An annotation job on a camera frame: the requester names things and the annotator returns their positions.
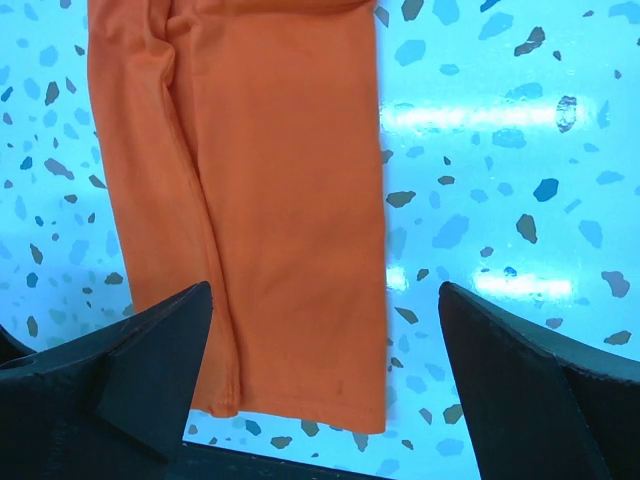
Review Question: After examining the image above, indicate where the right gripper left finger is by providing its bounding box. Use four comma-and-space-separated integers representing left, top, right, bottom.
1, 282, 213, 479

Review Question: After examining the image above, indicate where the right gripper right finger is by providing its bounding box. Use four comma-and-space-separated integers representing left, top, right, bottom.
438, 282, 639, 479

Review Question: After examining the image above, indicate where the orange t-shirt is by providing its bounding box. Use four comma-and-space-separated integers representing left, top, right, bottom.
88, 1, 387, 434

